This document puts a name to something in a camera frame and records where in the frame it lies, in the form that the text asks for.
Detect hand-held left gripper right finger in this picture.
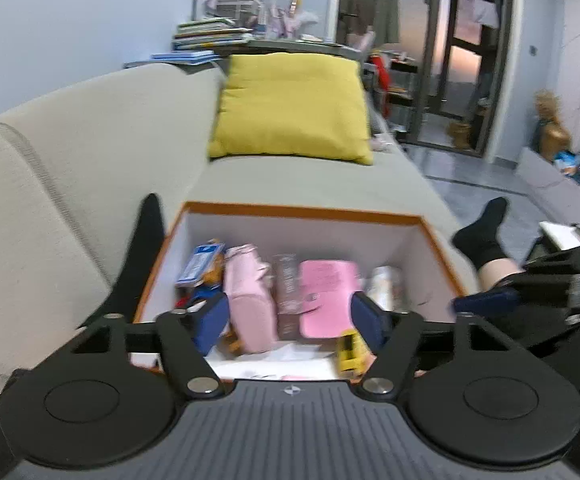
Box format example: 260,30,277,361
350,290,516,400

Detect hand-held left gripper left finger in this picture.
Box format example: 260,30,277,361
70,291,231,402

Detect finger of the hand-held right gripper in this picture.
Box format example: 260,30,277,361
522,239,580,279
452,271,576,318

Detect yellow toy car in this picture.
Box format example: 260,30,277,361
336,328,373,377

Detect maroon small box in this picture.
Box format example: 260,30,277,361
271,253,305,342

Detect orange cardboard box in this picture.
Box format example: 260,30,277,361
129,201,468,387

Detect white notebook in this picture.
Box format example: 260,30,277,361
538,219,580,252

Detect pink pouch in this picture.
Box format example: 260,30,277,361
222,243,279,355

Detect pink case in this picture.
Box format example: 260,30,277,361
297,258,362,342

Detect blue snack packet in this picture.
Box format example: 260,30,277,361
173,240,229,314

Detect grey cardboard box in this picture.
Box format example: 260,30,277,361
514,145,580,212

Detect person's left leg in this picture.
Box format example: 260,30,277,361
0,193,167,461

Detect golden statue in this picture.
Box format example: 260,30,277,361
534,89,573,164

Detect wicker basket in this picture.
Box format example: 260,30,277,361
446,119,473,150

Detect beige sofa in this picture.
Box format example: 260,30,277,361
0,62,470,413

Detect dark framed glass door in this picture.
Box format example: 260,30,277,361
419,0,516,159

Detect yellow pillow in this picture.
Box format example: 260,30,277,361
207,53,375,166

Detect red cloth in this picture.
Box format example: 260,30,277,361
369,52,391,92

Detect blue book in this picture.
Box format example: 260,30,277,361
150,49,216,65

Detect stack of books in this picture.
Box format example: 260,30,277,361
172,17,254,54

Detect hanging grey garment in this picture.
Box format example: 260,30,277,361
364,0,401,47

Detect desk organizer rack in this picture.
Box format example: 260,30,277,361
204,0,264,24

